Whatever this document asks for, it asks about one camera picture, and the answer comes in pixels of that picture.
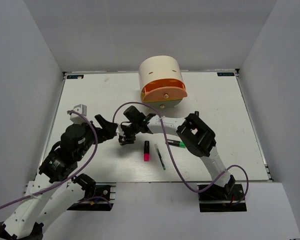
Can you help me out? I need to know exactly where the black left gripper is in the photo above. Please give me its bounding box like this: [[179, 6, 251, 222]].
[[75, 114, 118, 161]]

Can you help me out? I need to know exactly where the pink highlighter marker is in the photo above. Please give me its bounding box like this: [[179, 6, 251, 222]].
[[143, 140, 150, 162]]

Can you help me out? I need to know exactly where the green pen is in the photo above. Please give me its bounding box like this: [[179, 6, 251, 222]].
[[154, 143, 166, 171]]

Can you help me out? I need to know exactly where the green highlighter marker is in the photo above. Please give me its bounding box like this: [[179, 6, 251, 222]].
[[168, 139, 186, 148]]

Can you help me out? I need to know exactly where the grey bottom drawer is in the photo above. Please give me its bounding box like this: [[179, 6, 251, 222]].
[[144, 98, 183, 110]]

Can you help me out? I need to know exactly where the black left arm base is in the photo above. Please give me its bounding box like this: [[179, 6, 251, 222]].
[[67, 173, 116, 211]]

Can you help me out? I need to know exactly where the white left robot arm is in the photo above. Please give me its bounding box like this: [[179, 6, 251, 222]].
[[0, 113, 118, 240]]

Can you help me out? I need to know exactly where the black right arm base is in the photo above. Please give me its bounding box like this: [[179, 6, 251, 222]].
[[198, 183, 247, 213]]

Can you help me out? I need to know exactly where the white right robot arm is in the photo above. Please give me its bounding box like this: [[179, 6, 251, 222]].
[[118, 105, 236, 200]]

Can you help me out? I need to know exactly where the blue label sticker left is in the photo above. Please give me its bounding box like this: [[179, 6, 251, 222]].
[[66, 74, 84, 80]]

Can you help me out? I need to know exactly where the blue label sticker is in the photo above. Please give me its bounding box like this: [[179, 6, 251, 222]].
[[66, 74, 84, 80], [217, 72, 235, 77]]

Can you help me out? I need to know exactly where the cream cylindrical drawer cabinet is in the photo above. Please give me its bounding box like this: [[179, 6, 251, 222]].
[[138, 55, 188, 109]]

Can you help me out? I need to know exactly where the blue label sticker right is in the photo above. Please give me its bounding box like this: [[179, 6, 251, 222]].
[[217, 72, 235, 77]]

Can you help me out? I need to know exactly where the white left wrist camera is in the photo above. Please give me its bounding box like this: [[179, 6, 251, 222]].
[[67, 104, 87, 125]]

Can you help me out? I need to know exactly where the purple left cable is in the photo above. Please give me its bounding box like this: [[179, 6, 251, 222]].
[[0, 111, 115, 216]]

